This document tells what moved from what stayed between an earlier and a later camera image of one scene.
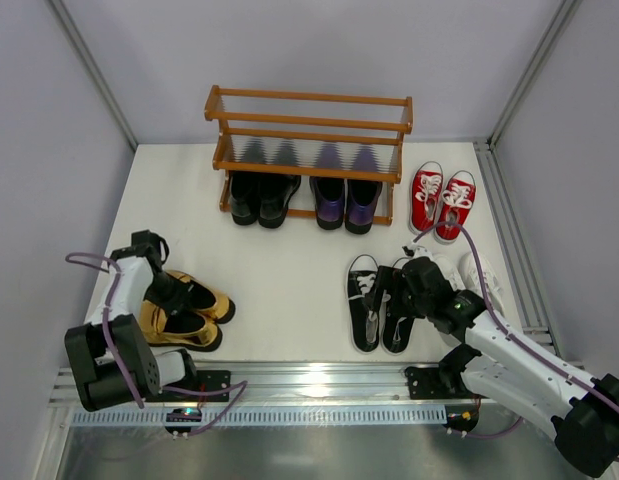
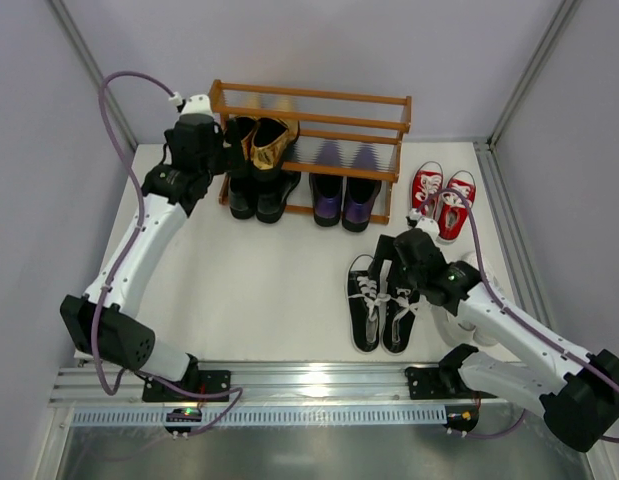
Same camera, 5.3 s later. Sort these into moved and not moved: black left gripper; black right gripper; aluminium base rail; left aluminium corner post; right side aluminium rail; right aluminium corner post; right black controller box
Moved: black left gripper; black right gripper
Not moved: right side aluminium rail; right aluminium corner post; aluminium base rail; left aluminium corner post; right black controller box
